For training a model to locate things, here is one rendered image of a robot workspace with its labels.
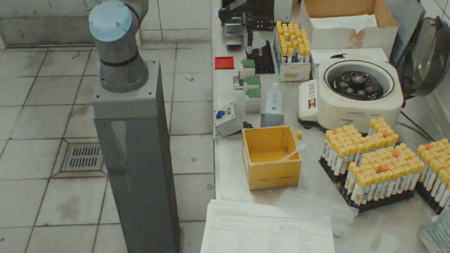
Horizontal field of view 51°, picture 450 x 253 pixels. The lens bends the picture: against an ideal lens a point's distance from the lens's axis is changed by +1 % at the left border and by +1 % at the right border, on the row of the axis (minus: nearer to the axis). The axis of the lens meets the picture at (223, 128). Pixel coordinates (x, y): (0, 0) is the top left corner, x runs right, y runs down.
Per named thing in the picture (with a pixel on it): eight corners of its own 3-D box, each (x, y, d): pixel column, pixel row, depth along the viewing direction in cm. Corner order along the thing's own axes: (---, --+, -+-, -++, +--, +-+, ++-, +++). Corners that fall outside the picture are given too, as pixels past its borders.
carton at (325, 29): (296, 29, 182) (300, -7, 172) (371, 27, 182) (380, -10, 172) (306, 67, 164) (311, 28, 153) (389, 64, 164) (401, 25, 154)
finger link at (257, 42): (265, 59, 146) (267, 32, 140) (246, 59, 146) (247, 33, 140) (264, 53, 149) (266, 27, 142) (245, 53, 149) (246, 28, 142)
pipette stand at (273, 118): (261, 115, 145) (262, 90, 138) (283, 117, 144) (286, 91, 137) (259, 138, 137) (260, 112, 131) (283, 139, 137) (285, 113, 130)
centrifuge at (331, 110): (297, 83, 156) (301, 53, 148) (390, 90, 153) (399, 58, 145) (297, 133, 139) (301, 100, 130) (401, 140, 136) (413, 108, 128)
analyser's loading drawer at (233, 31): (223, 16, 186) (223, 4, 183) (240, 16, 186) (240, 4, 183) (225, 44, 171) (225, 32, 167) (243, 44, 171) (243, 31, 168)
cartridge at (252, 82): (243, 93, 153) (243, 76, 149) (257, 92, 153) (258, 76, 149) (244, 100, 150) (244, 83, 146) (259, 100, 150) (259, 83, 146)
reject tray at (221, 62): (214, 58, 168) (214, 56, 168) (233, 57, 168) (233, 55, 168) (214, 69, 163) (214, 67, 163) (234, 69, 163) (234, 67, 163)
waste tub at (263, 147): (241, 154, 132) (241, 128, 125) (287, 150, 133) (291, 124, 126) (248, 191, 122) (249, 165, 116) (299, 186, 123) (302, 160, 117)
